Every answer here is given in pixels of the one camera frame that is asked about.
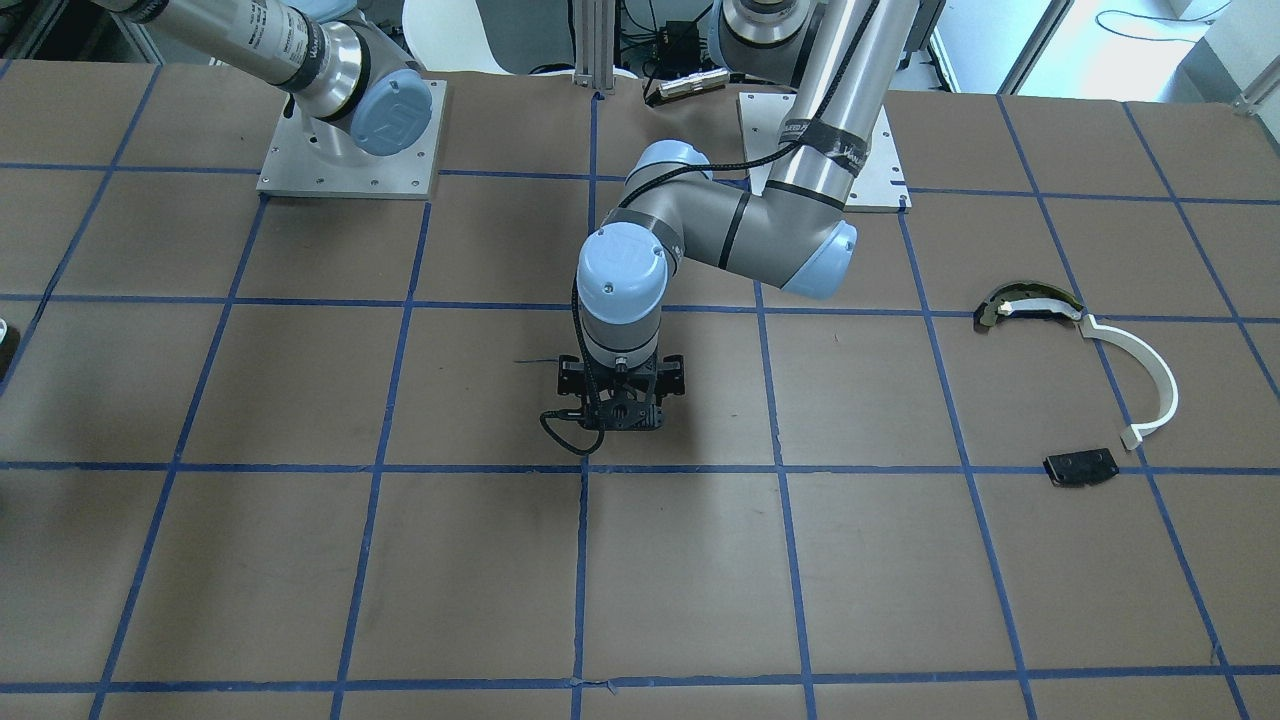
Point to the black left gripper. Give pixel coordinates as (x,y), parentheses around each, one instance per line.
(571,379)

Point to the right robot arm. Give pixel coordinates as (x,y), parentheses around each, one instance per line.
(339,68)

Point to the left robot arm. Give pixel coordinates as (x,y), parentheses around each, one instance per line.
(839,58)

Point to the dark green curved part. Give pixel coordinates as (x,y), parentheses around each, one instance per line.
(1026,299)

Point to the white plastic chair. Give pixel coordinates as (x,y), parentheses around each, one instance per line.
(448,36)

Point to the small black flat part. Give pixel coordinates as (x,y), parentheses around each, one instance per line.
(1080,469)

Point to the white curved plastic arc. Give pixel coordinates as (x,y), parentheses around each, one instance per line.
(1167,387)

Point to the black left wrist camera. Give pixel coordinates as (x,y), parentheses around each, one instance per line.
(622,412)

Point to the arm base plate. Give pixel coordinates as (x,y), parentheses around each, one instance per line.
(881,185)
(308,159)

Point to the aluminium frame post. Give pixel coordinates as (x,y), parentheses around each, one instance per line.
(594,26)

